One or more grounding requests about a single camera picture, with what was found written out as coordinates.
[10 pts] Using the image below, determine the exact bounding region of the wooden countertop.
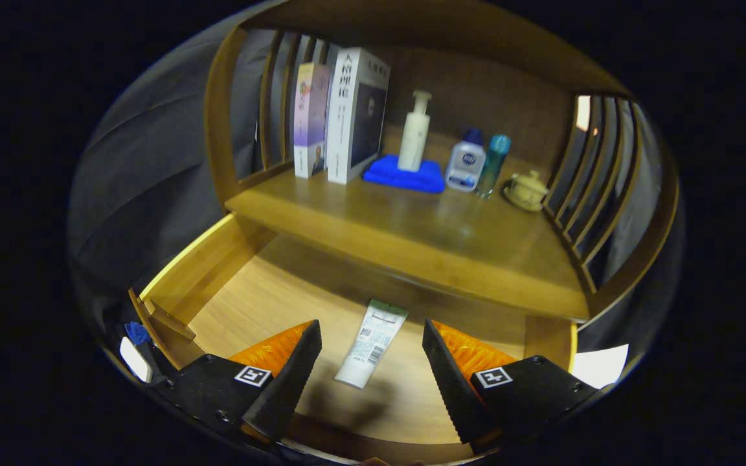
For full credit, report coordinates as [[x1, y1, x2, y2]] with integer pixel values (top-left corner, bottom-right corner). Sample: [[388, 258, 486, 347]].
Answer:
[[225, 139, 591, 319]]

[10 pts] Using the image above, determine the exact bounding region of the purple book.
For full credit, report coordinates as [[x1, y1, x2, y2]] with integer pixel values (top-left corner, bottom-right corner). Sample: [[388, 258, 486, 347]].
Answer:
[[293, 62, 333, 179]]

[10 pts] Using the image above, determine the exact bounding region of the white bottle with blue cap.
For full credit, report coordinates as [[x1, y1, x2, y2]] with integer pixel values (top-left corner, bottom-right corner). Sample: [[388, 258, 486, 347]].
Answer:
[[445, 128, 487, 192]]

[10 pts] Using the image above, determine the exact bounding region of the brown wooden drawer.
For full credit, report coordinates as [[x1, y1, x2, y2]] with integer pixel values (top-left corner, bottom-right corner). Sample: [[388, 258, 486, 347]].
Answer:
[[128, 214, 578, 465]]

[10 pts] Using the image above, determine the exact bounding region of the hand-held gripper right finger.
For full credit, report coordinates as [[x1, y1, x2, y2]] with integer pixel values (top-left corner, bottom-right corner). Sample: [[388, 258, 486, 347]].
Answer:
[[422, 319, 607, 454]]

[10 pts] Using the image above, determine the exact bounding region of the thick white book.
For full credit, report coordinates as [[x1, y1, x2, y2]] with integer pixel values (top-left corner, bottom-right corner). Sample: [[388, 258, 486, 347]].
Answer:
[[326, 47, 392, 185]]

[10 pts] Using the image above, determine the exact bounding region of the beige saucer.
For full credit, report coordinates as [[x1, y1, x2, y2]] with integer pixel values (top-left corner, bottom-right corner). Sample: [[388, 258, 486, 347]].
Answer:
[[503, 184, 545, 213]]

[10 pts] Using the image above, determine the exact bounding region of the white pump bottle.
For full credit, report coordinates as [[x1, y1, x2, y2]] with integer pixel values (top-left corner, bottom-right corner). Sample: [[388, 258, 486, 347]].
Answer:
[[398, 90, 433, 173]]

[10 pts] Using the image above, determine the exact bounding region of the brown wooden cabinet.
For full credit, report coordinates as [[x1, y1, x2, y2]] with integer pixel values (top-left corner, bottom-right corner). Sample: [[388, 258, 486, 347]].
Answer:
[[203, 0, 679, 321]]

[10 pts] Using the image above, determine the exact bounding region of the teal bottle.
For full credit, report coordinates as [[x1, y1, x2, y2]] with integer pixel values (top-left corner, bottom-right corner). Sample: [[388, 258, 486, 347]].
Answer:
[[476, 134, 512, 199]]

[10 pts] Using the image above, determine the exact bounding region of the blue folded cloth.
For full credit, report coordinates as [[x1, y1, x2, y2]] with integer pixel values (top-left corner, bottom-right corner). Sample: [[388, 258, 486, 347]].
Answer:
[[363, 154, 446, 194]]

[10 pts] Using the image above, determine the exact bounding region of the white cosmetic tube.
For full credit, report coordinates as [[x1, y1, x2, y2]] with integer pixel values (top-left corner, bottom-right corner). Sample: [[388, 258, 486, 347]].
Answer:
[[334, 299, 409, 390]]

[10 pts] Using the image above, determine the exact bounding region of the white board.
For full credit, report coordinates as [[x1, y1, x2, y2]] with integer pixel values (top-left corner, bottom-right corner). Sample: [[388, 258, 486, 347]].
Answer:
[[571, 343, 629, 389]]

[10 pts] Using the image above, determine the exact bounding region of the beige lidded teacup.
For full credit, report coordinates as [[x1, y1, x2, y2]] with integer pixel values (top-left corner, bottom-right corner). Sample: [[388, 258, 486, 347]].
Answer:
[[509, 170, 550, 206]]

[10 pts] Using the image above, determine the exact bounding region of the white oblong object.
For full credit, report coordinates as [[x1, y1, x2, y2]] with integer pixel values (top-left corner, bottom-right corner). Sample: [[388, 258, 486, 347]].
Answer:
[[119, 337, 153, 384]]

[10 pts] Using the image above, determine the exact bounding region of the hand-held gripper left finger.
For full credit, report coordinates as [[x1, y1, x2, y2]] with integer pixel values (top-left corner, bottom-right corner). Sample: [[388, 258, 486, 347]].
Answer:
[[150, 320, 323, 447]]

